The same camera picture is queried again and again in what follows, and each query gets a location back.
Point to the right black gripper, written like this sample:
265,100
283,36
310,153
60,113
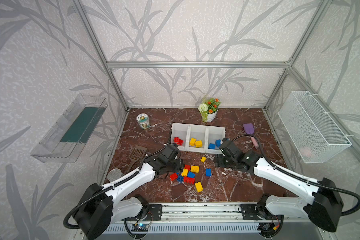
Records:
221,161

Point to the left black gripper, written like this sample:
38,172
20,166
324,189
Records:
174,166

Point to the blue lego brick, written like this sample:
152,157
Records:
191,175
218,143
212,146
208,172

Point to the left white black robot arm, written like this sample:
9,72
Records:
115,192

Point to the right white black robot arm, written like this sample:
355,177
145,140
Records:
319,201

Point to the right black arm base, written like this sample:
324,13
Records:
257,211

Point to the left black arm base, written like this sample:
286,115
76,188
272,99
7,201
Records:
151,212

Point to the blue lego brick low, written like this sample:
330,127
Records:
180,179

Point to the red flat lego brick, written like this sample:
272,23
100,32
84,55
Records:
189,180

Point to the right white bin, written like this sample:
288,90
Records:
214,134

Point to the white bin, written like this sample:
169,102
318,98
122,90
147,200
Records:
181,131
214,134
199,133

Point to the brown slotted scoop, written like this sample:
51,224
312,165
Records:
137,154

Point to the left white bin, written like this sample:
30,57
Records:
181,131

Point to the purple pink scoop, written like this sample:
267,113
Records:
249,129

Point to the middle white bin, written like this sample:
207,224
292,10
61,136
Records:
199,133

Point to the white potted flower plant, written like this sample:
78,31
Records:
208,109

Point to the green circuit board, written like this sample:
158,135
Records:
140,228

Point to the pink item in basket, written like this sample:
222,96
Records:
306,152

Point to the green mat in shelf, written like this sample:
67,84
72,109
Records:
79,126

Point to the aluminium front rail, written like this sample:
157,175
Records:
198,211

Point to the white wire mesh basket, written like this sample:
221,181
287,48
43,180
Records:
309,125

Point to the clear plastic wall shelf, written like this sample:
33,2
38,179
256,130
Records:
51,150

